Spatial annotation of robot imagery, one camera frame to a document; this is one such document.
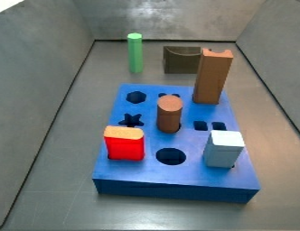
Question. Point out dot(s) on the green hexagon peg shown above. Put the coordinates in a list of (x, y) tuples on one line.
[(136, 52)]

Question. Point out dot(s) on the brown cylinder peg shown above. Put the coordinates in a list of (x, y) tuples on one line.
[(169, 107)]

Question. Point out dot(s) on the red block with tan top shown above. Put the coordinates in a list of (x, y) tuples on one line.
[(124, 143)]

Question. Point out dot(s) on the dark olive curved block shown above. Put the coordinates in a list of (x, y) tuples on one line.
[(181, 60)]

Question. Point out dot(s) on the light blue square block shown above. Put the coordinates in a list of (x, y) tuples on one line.
[(224, 148)]

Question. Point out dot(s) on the tall brown notched block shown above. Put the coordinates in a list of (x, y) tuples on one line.
[(212, 74)]

